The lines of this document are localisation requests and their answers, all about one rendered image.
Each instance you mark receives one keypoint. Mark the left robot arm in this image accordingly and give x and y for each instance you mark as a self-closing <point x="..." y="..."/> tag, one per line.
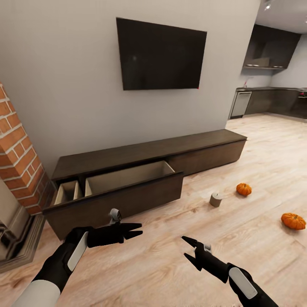
<point x="47" y="287"/>

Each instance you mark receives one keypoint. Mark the pillar candle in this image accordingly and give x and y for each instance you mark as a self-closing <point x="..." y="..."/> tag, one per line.
<point x="215" y="199"/>

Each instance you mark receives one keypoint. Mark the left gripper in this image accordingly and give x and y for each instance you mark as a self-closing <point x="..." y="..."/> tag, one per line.
<point x="118" y="232"/>

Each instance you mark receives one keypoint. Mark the pumpkin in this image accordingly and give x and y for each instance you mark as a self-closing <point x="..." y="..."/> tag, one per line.
<point x="293" y="221"/>
<point x="244" y="189"/>

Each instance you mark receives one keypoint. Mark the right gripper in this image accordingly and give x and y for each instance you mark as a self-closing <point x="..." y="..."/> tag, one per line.
<point x="203" y="258"/>

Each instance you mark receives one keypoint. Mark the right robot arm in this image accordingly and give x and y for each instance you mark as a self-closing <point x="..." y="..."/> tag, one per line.
<point x="248" y="292"/>

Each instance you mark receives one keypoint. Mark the dishwasher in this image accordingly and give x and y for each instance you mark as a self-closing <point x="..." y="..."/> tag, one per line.
<point x="240" y="104"/>

